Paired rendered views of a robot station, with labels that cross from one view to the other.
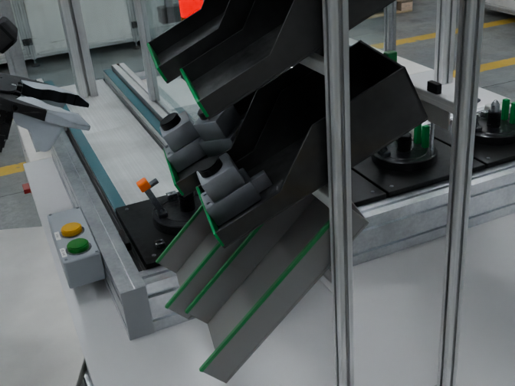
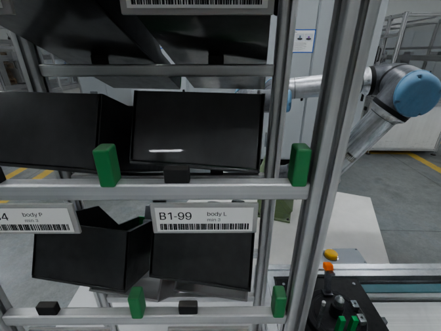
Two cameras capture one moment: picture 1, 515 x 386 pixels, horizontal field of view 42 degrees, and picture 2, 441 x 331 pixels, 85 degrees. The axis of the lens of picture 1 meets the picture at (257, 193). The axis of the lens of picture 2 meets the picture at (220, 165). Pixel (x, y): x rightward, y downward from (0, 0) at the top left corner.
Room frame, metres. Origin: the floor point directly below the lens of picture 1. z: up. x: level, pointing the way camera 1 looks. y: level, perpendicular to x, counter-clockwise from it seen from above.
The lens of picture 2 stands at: (1.02, -0.32, 1.57)
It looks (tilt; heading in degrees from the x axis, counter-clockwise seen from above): 25 degrees down; 111
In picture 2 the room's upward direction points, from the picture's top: straight up
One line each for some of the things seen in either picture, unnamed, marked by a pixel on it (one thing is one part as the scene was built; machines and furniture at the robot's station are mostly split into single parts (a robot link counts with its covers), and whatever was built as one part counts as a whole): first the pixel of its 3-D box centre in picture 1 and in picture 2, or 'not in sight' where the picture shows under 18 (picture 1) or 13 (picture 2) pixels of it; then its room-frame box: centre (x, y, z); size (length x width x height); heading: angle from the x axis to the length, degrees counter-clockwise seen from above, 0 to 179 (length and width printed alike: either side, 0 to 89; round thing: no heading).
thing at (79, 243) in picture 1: (78, 247); not in sight; (1.07, 0.34, 0.96); 0.04 x 0.04 x 0.02
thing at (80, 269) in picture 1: (75, 244); (329, 262); (1.14, 0.37, 0.93); 0.21 x 0.07 x 0.06; 22
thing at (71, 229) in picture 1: (72, 230); (331, 255); (1.14, 0.37, 0.96); 0.04 x 0.04 x 0.02
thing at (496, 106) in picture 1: (494, 116); not in sight; (1.41, -0.56, 1.01); 0.24 x 0.24 x 0.13; 22
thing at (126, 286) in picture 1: (89, 204); (396, 281); (1.34, 0.38, 0.91); 0.89 x 0.06 x 0.11; 22
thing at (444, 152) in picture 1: (405, 139); not in sight; (1.32, -0.33, 1.01); 0.24 x 0.24 x 0.13; 22
